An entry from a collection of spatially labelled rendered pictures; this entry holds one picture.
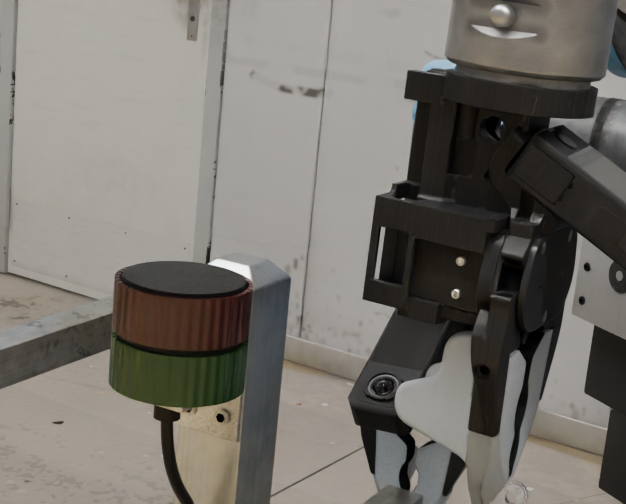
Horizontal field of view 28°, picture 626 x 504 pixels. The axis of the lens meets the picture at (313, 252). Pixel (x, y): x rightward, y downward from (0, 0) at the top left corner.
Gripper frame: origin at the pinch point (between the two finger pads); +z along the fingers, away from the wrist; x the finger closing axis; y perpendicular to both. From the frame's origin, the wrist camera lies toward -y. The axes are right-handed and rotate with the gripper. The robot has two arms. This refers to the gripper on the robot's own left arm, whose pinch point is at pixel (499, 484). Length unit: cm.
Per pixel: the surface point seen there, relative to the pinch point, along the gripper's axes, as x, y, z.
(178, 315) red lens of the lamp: 15.2, 9.8, -9.6
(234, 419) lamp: 9.9, 9.8, -3.5
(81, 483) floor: -159, 147, 102
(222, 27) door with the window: -272, 194, 4
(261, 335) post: 8.6, 9.6, -7.3
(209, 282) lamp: 12.6, 10.2, -10.5
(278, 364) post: 6.7, 9.6, -5.4
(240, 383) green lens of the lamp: 12.2, 8.4, -6.2
